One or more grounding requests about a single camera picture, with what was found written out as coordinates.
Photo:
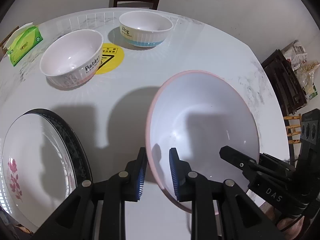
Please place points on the green tissue box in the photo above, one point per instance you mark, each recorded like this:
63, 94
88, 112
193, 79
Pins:
21, 41

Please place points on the dark wooden shelf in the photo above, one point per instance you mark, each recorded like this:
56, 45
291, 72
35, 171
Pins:
289, 93

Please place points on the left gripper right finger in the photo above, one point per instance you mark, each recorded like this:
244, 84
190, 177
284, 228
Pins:
179, 171

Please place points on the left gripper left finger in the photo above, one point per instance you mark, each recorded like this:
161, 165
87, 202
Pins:
136, 170

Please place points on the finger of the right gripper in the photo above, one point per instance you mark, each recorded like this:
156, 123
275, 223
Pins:
239, 160

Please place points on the small yellow wooden stool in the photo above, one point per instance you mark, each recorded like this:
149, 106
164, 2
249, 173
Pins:
293, 130

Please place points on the white Dog bowl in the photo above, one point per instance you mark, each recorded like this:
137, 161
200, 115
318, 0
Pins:
144, 29

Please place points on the pink bowl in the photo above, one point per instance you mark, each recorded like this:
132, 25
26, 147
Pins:
198, 113

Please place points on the yellow warning sticker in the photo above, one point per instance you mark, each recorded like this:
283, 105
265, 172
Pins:
112, 57

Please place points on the bags of food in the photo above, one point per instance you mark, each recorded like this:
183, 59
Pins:
303, 68

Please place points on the white plate pink flowers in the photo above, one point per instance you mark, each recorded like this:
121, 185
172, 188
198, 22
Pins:
38, 169

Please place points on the white Rabbit bowl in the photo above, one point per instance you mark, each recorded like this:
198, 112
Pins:
73, 59

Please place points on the large blue floral plate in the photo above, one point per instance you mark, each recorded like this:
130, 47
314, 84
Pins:
74, 160

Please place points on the person's right hand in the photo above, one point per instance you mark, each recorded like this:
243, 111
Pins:
289, 227

